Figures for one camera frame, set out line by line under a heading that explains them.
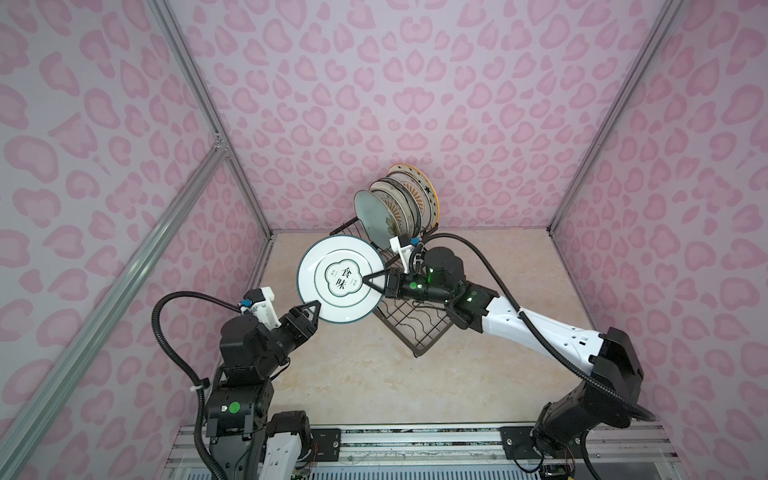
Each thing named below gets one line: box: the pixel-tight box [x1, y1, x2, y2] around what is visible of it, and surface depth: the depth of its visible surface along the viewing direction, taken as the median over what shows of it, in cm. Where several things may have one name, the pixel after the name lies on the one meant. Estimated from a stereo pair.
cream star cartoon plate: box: [387, 163, 440, 229], surface depth 84 cm
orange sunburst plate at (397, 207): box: [370, 185, 411, 237], surface depth 80 cm
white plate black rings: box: [296, 234, 385, 325], surface depth 68 cm
